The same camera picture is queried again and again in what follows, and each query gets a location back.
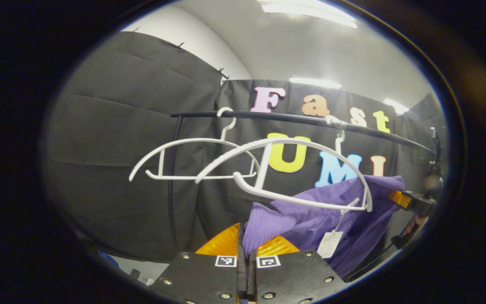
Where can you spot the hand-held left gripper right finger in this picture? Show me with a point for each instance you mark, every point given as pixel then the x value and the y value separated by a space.
pixel 293 278

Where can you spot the ceiling light panel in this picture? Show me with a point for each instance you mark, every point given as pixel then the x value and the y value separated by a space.
pixel 395 106
pixel 315 82

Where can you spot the black backdrop cloth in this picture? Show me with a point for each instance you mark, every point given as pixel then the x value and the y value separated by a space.
pixel 112 169

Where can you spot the white plastic hanger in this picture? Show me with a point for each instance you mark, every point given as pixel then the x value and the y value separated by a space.
pixel 264 144
pixel 175 143

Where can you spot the black metal clothes rack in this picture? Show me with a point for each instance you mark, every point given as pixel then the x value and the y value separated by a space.
pixel 276 117

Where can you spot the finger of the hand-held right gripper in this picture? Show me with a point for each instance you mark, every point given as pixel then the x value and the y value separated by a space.
pixel 397 198

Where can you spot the large double ceiling light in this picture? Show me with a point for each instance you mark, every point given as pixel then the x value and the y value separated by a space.
pixel 310 10

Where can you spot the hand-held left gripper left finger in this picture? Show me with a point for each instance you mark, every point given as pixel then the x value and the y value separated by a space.
pixel 201 278

